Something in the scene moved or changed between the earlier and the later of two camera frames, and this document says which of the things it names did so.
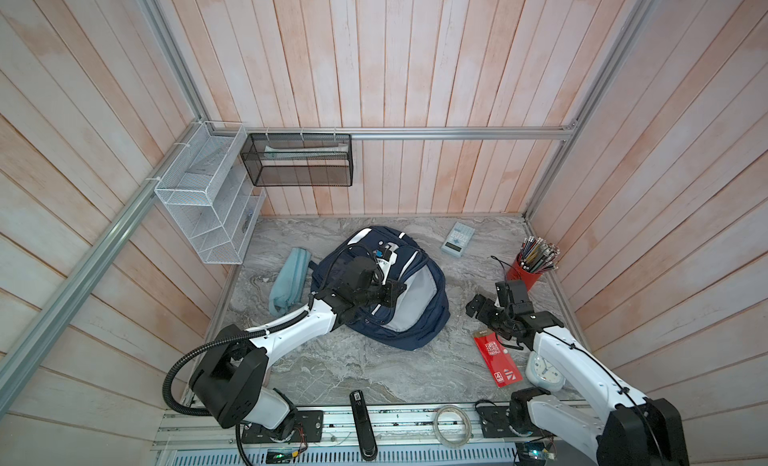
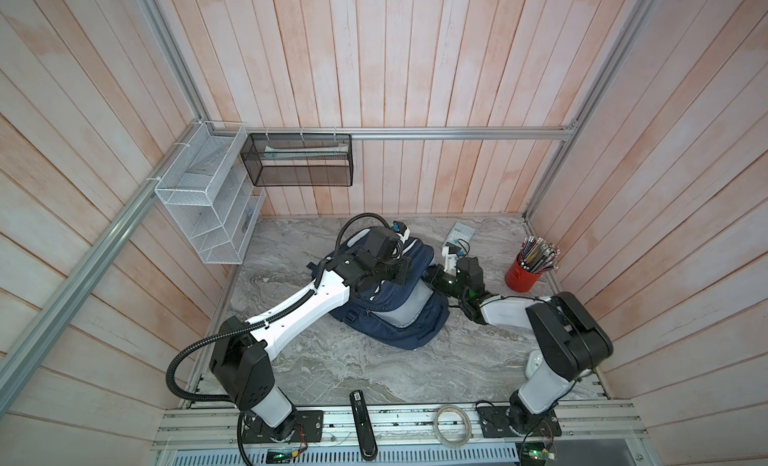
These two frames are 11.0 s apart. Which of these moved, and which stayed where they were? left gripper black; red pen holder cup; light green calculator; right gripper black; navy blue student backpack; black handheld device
Moved: right gripper black; left gripper black
Stayed: red pen holder cup; light green calculator; black handheld device; navy blue student backpack
